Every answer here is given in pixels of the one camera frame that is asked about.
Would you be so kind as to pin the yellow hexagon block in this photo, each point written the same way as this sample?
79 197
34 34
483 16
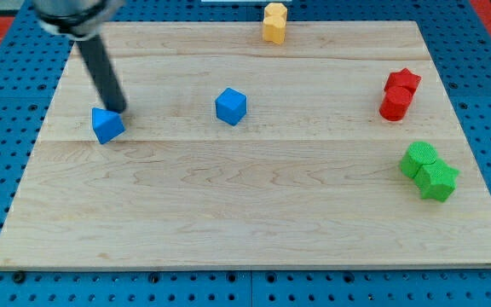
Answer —
275 9

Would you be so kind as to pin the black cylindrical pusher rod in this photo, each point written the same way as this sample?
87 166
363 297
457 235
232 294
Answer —
100 68

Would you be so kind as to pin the blue triangular prism block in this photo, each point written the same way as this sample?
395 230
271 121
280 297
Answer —
106 124

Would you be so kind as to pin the yellow heart block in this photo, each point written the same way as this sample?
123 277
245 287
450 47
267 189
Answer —
274 29

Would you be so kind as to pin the red cylinder block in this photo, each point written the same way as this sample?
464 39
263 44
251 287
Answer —
395 104

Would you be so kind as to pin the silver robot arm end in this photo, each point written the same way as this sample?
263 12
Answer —
79 20

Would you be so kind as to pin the blue cube block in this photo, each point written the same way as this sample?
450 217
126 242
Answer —
231 106

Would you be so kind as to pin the green cylinder block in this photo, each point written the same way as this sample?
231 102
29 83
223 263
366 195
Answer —
417 155

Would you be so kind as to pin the red star block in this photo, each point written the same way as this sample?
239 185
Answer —
405 79

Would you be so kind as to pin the light wooden board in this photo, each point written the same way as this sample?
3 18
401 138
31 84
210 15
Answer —
309 179

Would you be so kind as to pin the green star block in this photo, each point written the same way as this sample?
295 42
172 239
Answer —
436 181

